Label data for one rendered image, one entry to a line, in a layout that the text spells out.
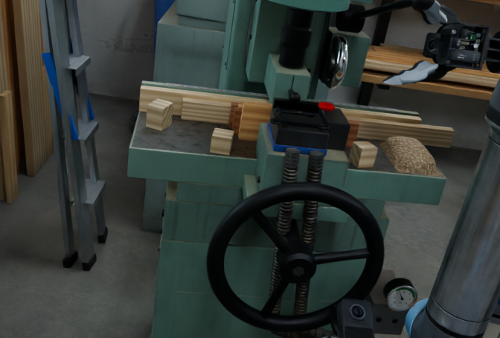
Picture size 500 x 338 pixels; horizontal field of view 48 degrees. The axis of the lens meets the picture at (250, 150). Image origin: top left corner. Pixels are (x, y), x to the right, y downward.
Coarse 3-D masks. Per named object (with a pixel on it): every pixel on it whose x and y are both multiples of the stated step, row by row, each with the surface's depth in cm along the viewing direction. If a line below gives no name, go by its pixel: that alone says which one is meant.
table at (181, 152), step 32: (192, 128) 111; (224, 128) 113; (128, 160) 100; (160, 160) 101; (192, 160) 101; (224, 160) 102; (256, 160) 102; (384, 160) 110; (256, 192) 97; (352, 192) 107; (384, 192) 107; (416, 192) 108
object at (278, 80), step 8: (272, 56) 117; (272, 64) 113; (280, 64) 112; (272, 72) 111; (280, 72) 107; (288, 72) 108; (296, 72) 109; (304, 72) 110; (264, 80) 121; (272, 80) 110; (280, 80) 108; (288, 80) 108; (296, 80) 108; (304, 80) 108; (272, 88) 110; (280, 88) 109; (288, 88) 109; (296, 88) 109; (304, 88) 109; (272, 96) 109; (280, 96) 109; (288, 96) 109; (304, 96) 110
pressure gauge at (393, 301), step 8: (392, 280) 112; (400, 280) 111; (408, 280) 112; (384, 288) 112; (392, 288) 110; (400, 288) 110; (408, 288) 110; (384, 296) 113; (392, 296) 110; (400, 296) 110; (408, 296) 111; (416, 296) 110; (392, 304) 111; (400, 304) 111; (408, 304) 112
